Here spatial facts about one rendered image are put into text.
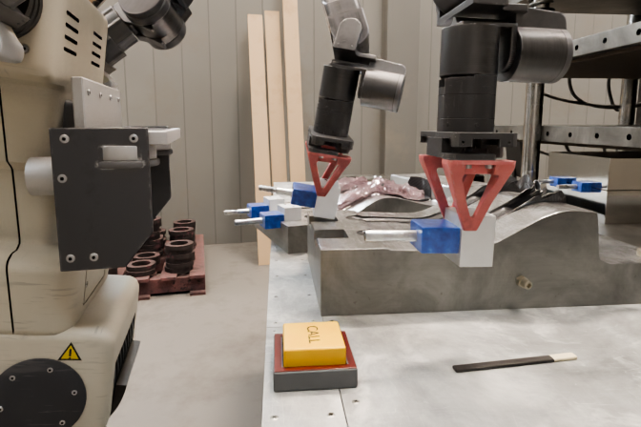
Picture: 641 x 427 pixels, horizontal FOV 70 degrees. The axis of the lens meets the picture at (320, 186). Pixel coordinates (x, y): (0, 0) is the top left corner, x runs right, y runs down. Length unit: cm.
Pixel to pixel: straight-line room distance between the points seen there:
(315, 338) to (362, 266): 16
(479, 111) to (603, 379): 29
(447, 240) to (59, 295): 45
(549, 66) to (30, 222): 61
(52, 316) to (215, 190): 345
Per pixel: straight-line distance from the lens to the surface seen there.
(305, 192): 74
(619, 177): 142
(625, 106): 237
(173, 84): 401
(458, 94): 48
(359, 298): 62
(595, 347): 63
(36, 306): 64
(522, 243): 67
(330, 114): 71
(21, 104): 63
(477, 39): 48
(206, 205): 405
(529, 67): 52
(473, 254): 50
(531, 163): 166
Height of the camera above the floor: 105
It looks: 8 degrees down
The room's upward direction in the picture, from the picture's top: straight up
